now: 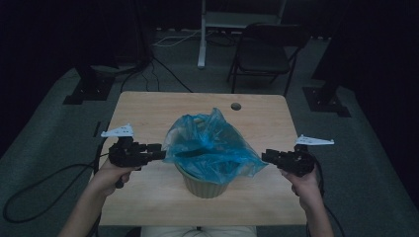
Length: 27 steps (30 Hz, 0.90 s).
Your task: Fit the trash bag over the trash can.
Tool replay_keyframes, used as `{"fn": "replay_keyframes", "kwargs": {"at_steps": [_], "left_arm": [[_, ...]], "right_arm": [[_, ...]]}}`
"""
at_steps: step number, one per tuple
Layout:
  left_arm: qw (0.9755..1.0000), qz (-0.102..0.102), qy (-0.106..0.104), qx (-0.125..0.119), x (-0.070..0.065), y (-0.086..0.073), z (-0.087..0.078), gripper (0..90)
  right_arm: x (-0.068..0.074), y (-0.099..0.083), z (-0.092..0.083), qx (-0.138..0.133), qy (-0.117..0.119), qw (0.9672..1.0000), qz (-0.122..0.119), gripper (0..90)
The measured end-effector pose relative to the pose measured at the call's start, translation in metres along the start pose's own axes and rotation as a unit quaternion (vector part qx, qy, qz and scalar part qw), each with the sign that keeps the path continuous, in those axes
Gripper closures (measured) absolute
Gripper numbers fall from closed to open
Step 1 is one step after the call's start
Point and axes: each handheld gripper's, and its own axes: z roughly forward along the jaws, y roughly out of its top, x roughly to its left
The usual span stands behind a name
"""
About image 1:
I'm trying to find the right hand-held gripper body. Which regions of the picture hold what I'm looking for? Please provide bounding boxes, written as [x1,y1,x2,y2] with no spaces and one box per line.
[279,133,336,178]

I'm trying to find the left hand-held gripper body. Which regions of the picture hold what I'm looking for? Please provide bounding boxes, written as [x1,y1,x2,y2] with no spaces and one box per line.
[100,122,150,172]

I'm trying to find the blue plastic bag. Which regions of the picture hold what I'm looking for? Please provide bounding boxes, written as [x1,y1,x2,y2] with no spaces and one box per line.
[161,107,269,186]

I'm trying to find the green plastic bucket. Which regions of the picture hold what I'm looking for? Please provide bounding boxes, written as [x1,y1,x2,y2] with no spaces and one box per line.
[175,161,230,199]

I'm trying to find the person's right hand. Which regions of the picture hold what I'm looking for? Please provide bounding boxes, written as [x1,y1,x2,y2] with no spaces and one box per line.
[280,163,326,212]

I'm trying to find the person's left hand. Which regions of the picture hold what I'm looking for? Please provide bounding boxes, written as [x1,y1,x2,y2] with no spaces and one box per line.
[89,159,140,199]

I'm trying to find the person's light trousers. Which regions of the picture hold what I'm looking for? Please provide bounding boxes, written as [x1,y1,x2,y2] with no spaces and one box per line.
[139,225,258,237]

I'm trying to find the black folding chair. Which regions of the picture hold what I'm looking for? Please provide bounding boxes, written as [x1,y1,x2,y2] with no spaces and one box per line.
[226,22,311,99]

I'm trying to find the white metal stand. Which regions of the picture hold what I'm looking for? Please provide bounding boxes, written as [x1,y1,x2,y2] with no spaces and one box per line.
[197,0,289,69]

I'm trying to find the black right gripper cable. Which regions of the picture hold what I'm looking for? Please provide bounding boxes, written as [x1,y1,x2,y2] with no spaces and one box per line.
[305,153,347,237]

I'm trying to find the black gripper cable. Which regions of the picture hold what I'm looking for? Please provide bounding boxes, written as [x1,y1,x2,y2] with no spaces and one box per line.
[305,153,347,237]
[2,137,111,237]

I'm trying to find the black stand with base plate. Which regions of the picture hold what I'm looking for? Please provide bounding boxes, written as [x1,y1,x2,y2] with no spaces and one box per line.
[301,39,353,119]
[62,62,117,106]

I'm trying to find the black floor cable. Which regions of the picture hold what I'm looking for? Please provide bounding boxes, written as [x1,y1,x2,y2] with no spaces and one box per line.
[120,56,195,94]

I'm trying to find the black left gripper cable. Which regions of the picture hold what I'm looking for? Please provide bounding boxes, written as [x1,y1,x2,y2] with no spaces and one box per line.
[2,137,111,237]

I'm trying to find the white floor cable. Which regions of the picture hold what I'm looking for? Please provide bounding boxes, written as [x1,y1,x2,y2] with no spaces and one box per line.
[152,29,215,47]

